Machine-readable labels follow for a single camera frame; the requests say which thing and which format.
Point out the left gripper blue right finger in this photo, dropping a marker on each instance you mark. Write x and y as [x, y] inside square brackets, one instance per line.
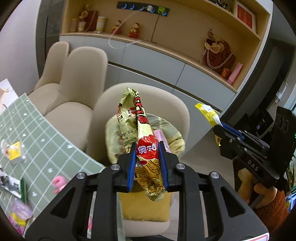
[162, 161]

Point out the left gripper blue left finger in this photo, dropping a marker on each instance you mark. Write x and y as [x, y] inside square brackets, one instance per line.
[131, 166]

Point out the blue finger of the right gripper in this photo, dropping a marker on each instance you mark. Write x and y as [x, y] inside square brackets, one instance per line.
[231, 130]
[246, 137]

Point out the yellow red noodle snack bag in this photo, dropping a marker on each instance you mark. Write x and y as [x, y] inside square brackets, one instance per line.
[134, 126]

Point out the yellow pink snack packet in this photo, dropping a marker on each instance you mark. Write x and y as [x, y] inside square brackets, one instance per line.
[209, 114]

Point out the green silver snack bag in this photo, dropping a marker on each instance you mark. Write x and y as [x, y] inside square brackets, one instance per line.
[16, 187]

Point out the pink kleenex tissue pack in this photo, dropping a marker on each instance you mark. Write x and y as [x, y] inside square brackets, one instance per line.
[20, 214]

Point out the yellow trash bag liner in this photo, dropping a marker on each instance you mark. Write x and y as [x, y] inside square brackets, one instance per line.
[115, 144]

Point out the person's right hand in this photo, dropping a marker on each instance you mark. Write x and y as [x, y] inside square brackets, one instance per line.
[248, 186]

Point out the orange fuzzy right sleeve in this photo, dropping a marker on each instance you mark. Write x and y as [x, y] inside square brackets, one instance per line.
[274, 214]

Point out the pink box on shelf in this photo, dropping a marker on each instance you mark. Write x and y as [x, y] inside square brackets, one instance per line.
[234, 73]

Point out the red flower gift bag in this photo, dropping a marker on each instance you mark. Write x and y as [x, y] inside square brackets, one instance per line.
[217, 54]

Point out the green grid tablecloth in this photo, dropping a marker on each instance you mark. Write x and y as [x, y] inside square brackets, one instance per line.
[46, 154]

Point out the pink caterpillar toy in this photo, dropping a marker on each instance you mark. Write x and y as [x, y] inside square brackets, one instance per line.
[59, 182]

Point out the middle beige dining chair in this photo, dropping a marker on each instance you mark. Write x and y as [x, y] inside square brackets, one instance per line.
[82, 83]

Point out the far beige dining chair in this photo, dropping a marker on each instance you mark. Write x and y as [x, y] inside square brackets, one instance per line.
[46, 90]

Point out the red framed picture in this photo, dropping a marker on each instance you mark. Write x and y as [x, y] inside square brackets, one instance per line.
[245, 15]

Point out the white yellow toy cart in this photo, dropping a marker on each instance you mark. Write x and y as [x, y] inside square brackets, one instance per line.
[15, 153]

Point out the right red fortune figurine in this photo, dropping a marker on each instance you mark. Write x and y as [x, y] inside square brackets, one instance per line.
[134, 31]

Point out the red fortune figurine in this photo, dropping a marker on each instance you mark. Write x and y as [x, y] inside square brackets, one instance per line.
[116, 29]
[134, 31]

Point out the left red fortune figurine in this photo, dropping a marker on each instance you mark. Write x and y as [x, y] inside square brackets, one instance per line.
[116, 29]

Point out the white lidded cup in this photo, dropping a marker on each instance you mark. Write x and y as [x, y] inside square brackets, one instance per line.
[101, 20]

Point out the glass jar on counter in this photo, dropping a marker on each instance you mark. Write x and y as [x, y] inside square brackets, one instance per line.
[74, 25]

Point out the small red flower bag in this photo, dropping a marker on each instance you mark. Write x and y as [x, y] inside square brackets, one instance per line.
[89, 16]

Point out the black wall power strip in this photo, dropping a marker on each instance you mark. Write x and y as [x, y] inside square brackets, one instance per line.
[149, 8]

